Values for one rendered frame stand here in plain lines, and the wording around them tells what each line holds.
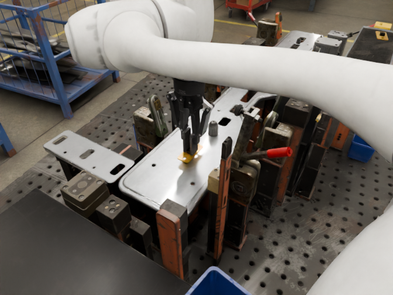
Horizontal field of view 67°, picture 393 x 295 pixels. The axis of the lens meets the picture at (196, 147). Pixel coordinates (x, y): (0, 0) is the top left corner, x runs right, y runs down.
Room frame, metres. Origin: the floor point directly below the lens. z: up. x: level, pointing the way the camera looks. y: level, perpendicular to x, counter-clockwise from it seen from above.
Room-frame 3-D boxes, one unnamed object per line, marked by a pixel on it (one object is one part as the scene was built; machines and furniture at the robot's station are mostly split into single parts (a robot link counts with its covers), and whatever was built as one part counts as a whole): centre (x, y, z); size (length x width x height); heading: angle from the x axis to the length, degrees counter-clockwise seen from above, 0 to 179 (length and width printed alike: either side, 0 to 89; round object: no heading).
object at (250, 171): (0.55, -0.13, 0.88); 0.07 x 0.06 x 0.35; 58
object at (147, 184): (1.05, -0.24, 1.00); 1.38 x 0.22 x 0.02; 148
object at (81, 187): (0.47, 0.27, 0.88); 0.08 x 0.08 x 0.36; 58
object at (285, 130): (0.68, -0.24, 0.88); 0.11 x 0.09 x 0.37; 58
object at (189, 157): (0.63, 0.02, 1.02); 0.08 x 0.04 x 0.01; 148
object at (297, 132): (0.73, -0.30, 0.91); 0.07 x 0.05 x 0.42; 58
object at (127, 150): (0.67, 0.21, 0.84); 0.11 x 0.10 x 0.28; 58
